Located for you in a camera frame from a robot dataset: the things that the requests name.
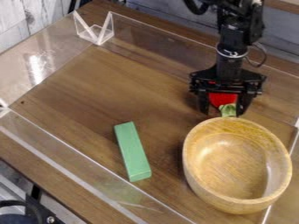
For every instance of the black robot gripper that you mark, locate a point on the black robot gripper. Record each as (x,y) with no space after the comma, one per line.
(227,78)

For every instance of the red felt strawberry toy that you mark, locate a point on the red felt strawberry toy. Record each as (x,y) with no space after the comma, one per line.
(225,102)

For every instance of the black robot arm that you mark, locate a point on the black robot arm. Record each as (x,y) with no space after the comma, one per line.
(239,23)

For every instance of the wooden bowl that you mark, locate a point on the wooden bowl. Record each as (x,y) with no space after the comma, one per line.
(237,164)

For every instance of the green rectangular block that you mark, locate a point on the green rectangular block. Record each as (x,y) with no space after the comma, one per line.
(133,151)

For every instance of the clear acrylic tray walls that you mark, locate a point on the clear acrylic tray walls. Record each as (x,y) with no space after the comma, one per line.
(106,68)

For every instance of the black clamp bracket with screw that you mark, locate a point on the black clamp bracket with screw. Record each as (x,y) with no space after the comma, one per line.
(38,214)

